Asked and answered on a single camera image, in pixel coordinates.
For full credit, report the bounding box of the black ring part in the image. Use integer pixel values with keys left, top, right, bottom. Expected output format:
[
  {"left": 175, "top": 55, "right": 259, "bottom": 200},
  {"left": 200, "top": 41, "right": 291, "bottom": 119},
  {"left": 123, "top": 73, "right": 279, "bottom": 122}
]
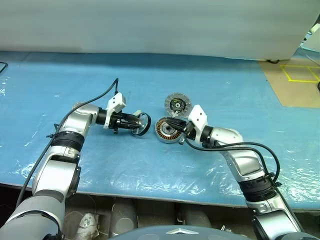
[{"left": 130, "top": 109, "right": 153, "bottom": 137}]

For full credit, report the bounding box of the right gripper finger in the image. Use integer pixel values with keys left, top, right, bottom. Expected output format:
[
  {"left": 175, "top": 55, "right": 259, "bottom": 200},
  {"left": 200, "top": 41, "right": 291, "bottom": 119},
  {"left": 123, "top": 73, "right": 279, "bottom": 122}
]
[
  {"left": 166, "top": 121, "right": 186, "bottom": 133},
  {"left": 170, "top": 118, "right": 189, "bottom": 128}
]

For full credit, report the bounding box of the brown cardboard floor sheet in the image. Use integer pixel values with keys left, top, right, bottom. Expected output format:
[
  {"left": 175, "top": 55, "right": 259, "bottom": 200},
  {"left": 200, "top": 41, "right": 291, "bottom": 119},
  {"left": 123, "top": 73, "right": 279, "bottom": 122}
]
[{"left": 258, "top": 59, "right": 320, "bottom": 109}]

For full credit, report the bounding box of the grey rounded cylinder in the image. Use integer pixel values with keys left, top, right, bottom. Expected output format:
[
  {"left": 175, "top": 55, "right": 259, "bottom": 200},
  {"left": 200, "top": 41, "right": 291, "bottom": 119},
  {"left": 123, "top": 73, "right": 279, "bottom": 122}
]
[
  {"left": 178, "top": 206, "right": 214, "bottom": 229},
  {"left": 110, "top": 199, "right": 139, "bottom": 236}
]

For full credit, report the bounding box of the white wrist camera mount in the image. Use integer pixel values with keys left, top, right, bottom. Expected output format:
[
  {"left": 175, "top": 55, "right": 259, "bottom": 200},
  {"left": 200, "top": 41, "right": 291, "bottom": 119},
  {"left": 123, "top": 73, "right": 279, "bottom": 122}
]
[
  {"left": 103, "top": 92, "right": 128, "bottom": 130},
  {"left": 187, "top": 104, "right": 209, "bottom": 141}
]

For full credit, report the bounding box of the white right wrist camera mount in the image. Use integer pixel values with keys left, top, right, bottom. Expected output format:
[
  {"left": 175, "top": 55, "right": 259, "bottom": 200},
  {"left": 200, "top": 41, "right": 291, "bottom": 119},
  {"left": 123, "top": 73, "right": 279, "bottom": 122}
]
[{"left": 187, "top": 104, "right": 209, "bottom": 141}]

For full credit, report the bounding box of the small white board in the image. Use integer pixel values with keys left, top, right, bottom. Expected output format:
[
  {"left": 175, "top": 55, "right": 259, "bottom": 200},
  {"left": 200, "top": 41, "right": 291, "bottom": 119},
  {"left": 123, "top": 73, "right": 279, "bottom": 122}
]
[{"left": 299, "top": 21, "right": 320, "bottom": 59}]

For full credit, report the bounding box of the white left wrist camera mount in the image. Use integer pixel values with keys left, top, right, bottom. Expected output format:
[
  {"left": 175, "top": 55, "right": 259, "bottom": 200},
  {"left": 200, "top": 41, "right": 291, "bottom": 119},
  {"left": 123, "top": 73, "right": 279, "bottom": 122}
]
[{"left": 103, "top": 92, "right": 128, "bottom": 130}]

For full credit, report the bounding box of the blue plastic table cover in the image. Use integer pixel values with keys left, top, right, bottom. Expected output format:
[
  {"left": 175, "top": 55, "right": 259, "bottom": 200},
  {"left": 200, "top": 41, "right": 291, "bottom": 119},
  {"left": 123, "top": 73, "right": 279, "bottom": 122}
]
[{"left": 0, "top": 50, "right": 320, "bottom": 211}]

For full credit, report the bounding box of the grey robot torso cover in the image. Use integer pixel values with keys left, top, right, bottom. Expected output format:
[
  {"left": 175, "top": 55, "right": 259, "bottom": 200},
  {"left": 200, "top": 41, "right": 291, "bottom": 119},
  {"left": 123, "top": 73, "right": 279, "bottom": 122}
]
[{"left": 106, "top": 224, "right": 241, "bottom": 240}]

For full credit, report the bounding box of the white crumpled printed bag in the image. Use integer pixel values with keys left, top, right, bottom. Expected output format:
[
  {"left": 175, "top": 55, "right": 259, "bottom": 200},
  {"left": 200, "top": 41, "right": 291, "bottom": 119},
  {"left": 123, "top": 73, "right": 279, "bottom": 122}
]
[{"left": 78, "top": 213, "right": 99, "bottom": 236}]

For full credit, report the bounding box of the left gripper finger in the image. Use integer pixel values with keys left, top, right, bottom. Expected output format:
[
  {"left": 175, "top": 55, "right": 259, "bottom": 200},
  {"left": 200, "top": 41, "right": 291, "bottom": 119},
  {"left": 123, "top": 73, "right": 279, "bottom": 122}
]
[
  {"left": 123, "top": 113, "right": 143, "bottom": 123},
  {"left": 123, "top": 121, "right": 141, "bottom": 130}
]

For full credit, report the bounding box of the motor stator with copper windings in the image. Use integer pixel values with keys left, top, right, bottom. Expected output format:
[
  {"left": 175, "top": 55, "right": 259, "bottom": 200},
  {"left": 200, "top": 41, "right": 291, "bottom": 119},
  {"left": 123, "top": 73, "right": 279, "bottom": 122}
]
[{"left": 154, "top": 116, "right": 185, "bottom": 146}]

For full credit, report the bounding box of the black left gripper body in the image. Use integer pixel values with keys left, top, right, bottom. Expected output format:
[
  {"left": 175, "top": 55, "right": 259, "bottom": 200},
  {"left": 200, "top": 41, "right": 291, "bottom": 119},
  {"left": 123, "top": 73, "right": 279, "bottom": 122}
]
[{"left": 109, "top": 112, "right": 126, "bottom": 135}]

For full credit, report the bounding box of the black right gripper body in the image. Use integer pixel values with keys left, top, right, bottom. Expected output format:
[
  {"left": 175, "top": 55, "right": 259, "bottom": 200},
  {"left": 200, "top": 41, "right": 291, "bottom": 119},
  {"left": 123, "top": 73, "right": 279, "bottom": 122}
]
[{"left": 178, "top": 120, "right": 199, "bottom": 145}]

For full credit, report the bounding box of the large white backdrop panel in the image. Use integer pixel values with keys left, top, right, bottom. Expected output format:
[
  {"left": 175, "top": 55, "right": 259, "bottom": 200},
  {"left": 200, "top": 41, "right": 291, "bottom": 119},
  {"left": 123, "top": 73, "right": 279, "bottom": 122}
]
[{"left": 0, "top": 0, "right": 316, "bottom": 62}]

